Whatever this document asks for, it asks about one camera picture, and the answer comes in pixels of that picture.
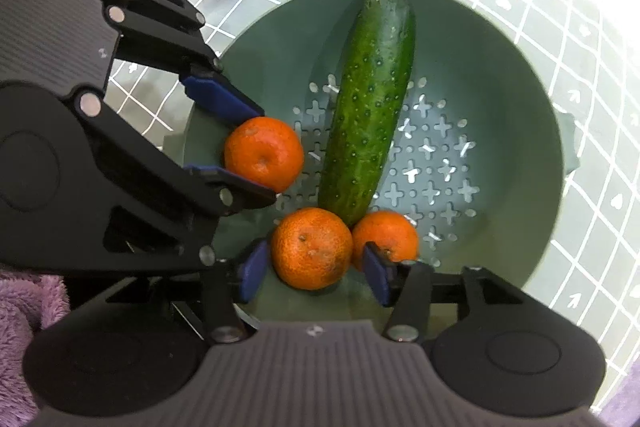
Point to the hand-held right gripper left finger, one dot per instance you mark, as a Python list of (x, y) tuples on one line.
[(254, 274)]

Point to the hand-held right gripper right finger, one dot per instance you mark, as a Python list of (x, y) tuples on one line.
[(375, 274)]

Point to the purple fleece cloth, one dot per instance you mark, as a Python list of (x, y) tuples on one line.
[(20, 307)]

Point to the orange tangerine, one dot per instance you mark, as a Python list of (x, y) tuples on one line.
[(392, 237), (311, 249), (264, 153)]

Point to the green cucumber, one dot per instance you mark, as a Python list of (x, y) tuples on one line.
[(372, 97)]

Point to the green colander bowl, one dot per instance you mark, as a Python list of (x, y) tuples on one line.
[(500, 107)]

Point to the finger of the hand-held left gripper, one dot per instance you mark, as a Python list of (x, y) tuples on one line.
[(210, 173), (220, 99)]

